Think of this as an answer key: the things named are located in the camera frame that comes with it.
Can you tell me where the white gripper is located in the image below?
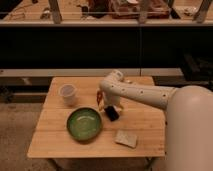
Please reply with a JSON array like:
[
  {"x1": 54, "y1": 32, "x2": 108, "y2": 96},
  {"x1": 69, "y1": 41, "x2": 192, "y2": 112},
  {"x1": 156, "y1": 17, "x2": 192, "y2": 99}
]
[{"x1": 98, "y1": 93, "x2": 124, "y2": 111}]

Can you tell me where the black rectangular eraser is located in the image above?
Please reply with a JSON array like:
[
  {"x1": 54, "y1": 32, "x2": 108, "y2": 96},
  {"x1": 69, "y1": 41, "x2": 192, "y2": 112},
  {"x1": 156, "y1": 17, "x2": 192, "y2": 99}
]
[{"x1": 104, "y1": 106, "x2": 119, "y2": 121}]

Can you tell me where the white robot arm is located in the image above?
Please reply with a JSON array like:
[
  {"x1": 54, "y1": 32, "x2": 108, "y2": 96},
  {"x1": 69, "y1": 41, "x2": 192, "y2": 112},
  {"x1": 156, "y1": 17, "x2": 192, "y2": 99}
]
[{"x1": 99, "y1": 70, "x2": 213, "y2": 171}]

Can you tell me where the green ceramic bowl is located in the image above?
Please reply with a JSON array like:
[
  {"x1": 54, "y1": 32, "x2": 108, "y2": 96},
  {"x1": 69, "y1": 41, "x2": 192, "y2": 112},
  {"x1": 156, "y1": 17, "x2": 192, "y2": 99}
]
[{"x1": 66, "y1": 107, "x2": 102, "y2": 142}]

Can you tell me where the white ceramic cup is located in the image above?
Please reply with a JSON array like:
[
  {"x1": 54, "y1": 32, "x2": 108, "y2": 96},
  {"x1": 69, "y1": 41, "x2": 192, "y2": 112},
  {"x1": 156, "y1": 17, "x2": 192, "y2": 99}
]
[{"x1": 58, "y1": 84, "x2": 77, "y2": 106}]

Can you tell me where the red small toy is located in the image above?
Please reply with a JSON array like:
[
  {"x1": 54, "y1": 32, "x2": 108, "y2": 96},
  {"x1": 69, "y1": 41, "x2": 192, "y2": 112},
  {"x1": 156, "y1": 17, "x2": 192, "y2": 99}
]
[{"x1": 96, "y1": 90, "x2": 103, "y2": 106}]

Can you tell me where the beige sponge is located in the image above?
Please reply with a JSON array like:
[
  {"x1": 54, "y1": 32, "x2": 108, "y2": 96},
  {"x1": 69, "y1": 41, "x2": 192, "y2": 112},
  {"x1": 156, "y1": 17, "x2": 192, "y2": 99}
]
[{"x1": 115, "y1": 130, "x2": 137, "y2": 148}]

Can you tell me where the wooden table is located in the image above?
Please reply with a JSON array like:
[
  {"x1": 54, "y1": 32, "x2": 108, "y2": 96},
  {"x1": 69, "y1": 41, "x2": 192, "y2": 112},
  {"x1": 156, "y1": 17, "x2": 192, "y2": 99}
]
[{"x1": 27, "y1": 77, "x2": 165, "y2": 159}]

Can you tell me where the wooden workbench with clutter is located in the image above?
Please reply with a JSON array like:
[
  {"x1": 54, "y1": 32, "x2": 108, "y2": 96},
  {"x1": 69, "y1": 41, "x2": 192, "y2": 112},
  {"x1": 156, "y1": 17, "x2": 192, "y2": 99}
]
[{"x1": 0, "y1": 0, "x2": 213, "y2": 26}]

